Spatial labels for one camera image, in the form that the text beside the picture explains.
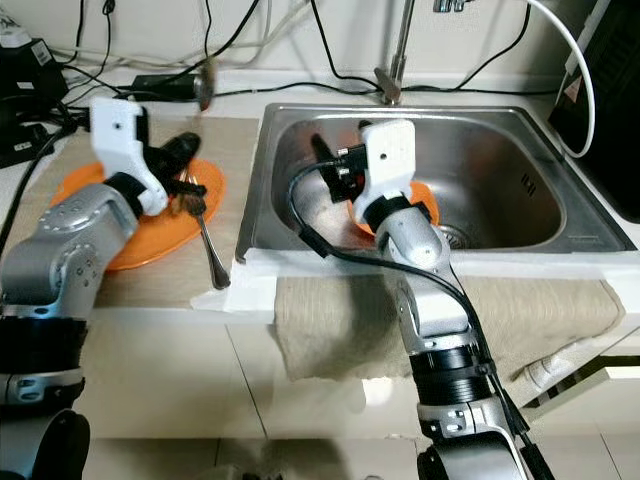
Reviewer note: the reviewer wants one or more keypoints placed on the black charger with white labels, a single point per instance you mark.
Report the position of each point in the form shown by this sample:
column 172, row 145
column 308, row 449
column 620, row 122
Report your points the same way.
column 35, row 80

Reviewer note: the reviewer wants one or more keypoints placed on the stainless steel sink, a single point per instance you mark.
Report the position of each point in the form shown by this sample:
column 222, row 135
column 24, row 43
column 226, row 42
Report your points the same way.
column 500, row 150

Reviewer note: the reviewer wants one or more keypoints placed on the orange plastic bowl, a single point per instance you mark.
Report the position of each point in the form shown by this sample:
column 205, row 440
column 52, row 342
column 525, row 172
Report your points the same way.
column 425, row 205

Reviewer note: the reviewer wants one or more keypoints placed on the steel sink faucet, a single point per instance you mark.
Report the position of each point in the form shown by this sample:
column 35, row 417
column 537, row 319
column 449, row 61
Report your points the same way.
column 393, row 75

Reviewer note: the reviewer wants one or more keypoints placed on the flat black power adapter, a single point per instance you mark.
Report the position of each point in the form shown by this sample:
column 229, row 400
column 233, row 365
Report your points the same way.
column 160, row 85

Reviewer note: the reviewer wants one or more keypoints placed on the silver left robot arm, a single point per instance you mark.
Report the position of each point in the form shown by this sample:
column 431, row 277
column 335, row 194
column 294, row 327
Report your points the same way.
column 80, row 260

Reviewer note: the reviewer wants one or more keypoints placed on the beige hanging towel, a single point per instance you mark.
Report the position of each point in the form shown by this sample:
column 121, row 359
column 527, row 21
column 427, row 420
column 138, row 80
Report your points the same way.
column 340, row 330

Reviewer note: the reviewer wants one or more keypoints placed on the beige woven counter mat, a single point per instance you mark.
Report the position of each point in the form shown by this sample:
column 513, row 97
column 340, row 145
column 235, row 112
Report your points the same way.
column 232, row 150

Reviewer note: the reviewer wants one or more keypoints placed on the chrome wall tap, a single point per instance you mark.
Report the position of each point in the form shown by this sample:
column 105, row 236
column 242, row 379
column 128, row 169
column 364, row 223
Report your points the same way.
column 455, row 5

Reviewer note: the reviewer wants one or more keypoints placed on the black appliance with warning label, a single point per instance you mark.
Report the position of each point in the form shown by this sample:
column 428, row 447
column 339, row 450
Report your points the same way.
column 610, row 120

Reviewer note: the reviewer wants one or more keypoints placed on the orange plastic plate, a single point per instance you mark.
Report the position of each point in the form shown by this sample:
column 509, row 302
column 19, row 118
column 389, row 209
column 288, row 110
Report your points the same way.
column 172, row 245

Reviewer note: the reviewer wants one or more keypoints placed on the black power strip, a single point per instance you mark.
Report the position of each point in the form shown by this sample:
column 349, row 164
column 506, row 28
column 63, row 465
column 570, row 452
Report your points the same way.
column 25, row 145

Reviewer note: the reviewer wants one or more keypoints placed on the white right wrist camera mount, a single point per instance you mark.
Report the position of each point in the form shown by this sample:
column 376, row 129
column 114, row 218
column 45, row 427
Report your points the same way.
column 390, row 160

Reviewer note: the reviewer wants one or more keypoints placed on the steel fork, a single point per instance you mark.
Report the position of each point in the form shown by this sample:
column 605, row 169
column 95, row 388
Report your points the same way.
column 220, row 270

